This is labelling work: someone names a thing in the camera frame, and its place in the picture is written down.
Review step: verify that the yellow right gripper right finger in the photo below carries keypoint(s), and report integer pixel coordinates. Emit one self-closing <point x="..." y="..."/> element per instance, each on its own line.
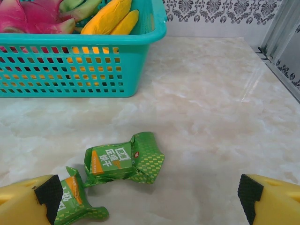
<point x="276" y="204"/>

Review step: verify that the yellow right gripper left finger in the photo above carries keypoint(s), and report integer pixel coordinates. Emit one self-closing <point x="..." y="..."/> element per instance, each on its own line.
<point x="18" y="206"/>

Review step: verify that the green biscuit packet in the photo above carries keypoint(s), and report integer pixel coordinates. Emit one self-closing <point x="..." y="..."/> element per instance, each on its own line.
<point x="112" y="161"/>
<point x="75" y="206"/>

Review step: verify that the pink dragon fruit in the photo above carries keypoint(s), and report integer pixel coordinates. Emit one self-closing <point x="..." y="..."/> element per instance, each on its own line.
<point x="28" y="16"/>

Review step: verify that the teal plastic basket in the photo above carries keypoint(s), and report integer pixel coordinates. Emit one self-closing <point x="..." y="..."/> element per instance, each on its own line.
<point x="140" y="58"/>

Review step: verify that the yellow banana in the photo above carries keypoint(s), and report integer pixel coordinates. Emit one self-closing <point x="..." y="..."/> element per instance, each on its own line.
<point x="125" y="24"/>
<point x="105" y="18"/>

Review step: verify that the aluminium side rail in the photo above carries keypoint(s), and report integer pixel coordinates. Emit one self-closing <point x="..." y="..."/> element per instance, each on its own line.
<point x="281" y="75"/>

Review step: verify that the aluminium frame post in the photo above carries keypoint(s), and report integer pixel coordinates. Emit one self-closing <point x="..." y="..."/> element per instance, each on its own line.
<point x="283" y="23"/>

